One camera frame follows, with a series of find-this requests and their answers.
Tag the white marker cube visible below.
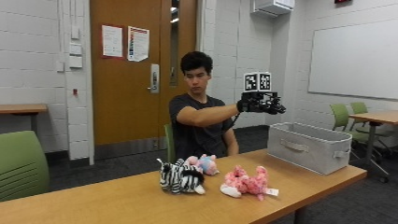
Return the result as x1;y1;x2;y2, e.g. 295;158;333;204
243;72;275;93

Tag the grey fabric storage bin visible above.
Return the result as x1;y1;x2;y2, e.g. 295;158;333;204
267;121;353;175

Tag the the person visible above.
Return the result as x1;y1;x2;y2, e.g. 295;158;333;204
168;50;288;162

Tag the whiteboard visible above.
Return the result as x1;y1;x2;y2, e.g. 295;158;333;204
308;19;398;101

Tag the wooden table with grey leg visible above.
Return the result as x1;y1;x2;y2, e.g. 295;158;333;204
349;110;398;184

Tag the pink and blue soft toy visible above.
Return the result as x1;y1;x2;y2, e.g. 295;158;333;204
184;153;222;176

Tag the pink spotted soft toy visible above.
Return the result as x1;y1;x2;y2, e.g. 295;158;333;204
219;164;280;202

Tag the green chair behind person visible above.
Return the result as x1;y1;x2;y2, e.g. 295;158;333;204
163;123;178;164

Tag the zebra soft toy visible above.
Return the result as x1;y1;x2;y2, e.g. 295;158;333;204
156;158;207;196

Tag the wooden door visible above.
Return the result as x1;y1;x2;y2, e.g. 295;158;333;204
90;0;199;147

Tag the colourful paper notice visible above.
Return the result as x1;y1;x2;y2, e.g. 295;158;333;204
127;25;151;63

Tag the white paper notice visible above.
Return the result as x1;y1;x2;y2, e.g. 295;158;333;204
102;24;124;59

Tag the wooden side table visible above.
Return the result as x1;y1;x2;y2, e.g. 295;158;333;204
0;103;50;134

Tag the large green chair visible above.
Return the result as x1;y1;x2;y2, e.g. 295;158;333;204
0;130;51;203

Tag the black glove cable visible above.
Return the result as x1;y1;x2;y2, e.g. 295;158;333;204
231;111;243;129

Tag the silver door handle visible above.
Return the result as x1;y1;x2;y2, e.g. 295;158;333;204
147;63;162;94

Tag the white wall unit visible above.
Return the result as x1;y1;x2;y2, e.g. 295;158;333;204
251;0;296;18

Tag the white wall box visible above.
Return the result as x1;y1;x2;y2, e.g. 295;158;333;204
69;55;84;69
69;43;84;56

